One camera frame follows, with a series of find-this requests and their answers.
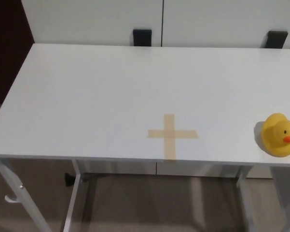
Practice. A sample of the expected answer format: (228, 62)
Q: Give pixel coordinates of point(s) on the yellow rubber duck toy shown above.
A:
(275, 135)

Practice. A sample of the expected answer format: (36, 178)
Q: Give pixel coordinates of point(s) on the white hook on desk leg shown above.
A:
(10, 199)

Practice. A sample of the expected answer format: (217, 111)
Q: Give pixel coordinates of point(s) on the short beige tape strip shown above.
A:
(156, 134)

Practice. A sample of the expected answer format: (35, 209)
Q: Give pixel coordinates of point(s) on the long beige tape strip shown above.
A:
(169, 149)

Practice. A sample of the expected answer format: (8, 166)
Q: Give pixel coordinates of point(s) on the white cabinet panel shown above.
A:
(219, 19)
(91, 19)

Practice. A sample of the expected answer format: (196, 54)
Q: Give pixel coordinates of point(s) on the left black wall bracket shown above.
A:
(142, 38)

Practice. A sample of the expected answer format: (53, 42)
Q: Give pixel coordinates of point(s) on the black wall bracket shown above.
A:
(142, 38)
(277, 39)

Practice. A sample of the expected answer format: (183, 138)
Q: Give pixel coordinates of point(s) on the white metal desk frame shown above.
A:
(73, 193)

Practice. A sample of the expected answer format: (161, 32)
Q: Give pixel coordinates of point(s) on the right black wall bracket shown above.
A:
(277, 39)

